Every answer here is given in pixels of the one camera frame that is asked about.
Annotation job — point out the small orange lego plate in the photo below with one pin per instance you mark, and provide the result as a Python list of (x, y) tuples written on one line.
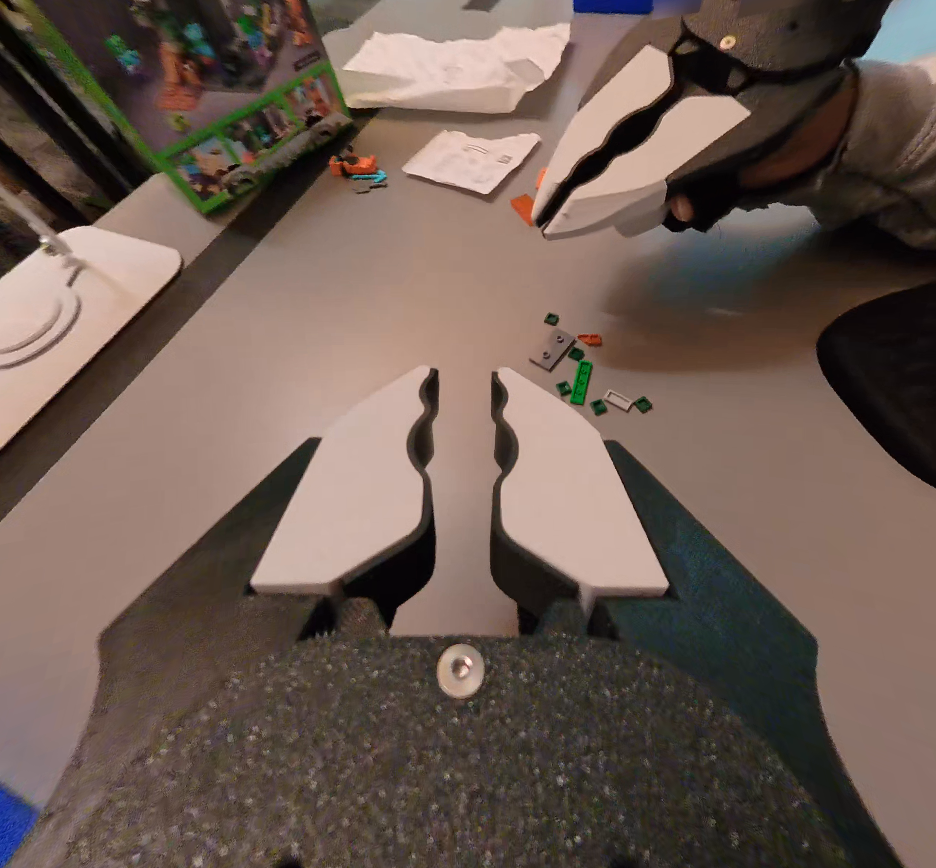
[(522, 210)]

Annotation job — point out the white stand base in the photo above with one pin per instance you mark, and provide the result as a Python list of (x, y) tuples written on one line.
[(80, 298)]

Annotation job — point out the small grey lego accessory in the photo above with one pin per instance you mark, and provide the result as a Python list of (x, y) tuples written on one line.
[(365, 188)]

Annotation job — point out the red lego piece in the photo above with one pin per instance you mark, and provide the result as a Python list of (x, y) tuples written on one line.
[(589, 339)]

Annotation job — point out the lego set box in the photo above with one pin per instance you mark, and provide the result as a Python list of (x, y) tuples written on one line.
[(183, 42)]

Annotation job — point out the crumpled white paper bag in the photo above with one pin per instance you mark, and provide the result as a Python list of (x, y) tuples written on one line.
[(453, 71)]

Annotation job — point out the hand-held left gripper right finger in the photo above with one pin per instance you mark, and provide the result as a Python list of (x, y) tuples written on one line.
[(585, 510)]

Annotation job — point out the bright green lego plate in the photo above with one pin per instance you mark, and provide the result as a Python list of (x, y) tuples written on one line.
[(582, 382)]

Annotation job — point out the grey two-hole lego plate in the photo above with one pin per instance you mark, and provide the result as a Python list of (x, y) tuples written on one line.
[(552, 350)]

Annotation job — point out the flat white paper bag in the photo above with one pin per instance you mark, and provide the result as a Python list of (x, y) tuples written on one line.
[(472, 160)]

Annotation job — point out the orange teal lego figure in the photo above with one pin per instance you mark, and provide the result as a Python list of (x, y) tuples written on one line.
[(349, 165)]

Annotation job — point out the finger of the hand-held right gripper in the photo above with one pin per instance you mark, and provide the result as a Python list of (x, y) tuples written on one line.
[(658, 151), (614, 100)]

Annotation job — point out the small white lego tile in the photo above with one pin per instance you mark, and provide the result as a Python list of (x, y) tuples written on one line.
[(608, 394)]

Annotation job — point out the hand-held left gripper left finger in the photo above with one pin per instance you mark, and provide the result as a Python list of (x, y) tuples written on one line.
[(344, 502)]

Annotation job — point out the black wrist rest pad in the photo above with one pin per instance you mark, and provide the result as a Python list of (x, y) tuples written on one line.
[(892, 385)]

